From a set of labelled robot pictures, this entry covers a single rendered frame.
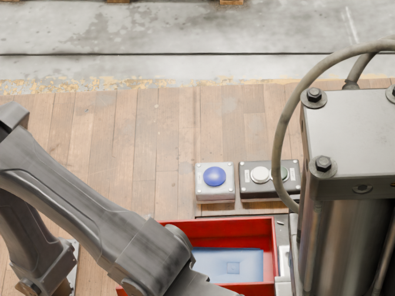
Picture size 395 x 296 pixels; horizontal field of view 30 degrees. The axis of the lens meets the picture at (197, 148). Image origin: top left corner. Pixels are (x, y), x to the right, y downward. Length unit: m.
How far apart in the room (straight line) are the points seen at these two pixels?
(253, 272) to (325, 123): 0.63
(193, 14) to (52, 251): 1.96
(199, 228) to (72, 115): 0.38
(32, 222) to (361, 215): 0.51
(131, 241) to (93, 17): 2.21
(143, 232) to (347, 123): 0.30
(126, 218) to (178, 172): 0.51
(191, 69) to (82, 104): 1.30
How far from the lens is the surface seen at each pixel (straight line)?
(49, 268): 1.08
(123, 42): 2.84
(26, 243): 1.02
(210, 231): 1.22
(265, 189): 1.26
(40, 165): 0.83
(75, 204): 0.81
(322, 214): 0.65
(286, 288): 0.89
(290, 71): 2.70
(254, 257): 1.21
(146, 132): 1.38
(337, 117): 0.61
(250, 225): 1.21
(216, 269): 1.21
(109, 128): 1.40
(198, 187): 1.26
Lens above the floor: 1.98
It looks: 53 degrees down
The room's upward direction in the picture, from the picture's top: 6 degrees counter-clockwise
